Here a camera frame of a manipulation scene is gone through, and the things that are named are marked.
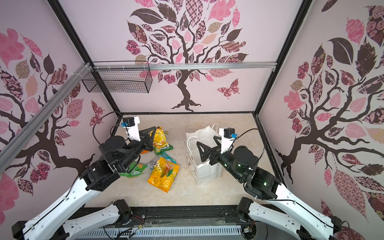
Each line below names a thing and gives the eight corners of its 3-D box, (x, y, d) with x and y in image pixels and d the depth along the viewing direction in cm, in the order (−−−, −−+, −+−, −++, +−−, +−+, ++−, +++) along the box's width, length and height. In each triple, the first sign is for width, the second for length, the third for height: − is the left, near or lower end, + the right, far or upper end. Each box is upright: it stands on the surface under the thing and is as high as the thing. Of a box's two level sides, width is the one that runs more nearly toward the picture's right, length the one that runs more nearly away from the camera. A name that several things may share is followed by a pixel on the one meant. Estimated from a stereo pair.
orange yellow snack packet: (149, 184, 85) (145, 179, 79) (162, 162, 94) (160, 156, 88) (168, 193, 82) (165, 189, 76) (180, 170, 91) (178, 164, 85)
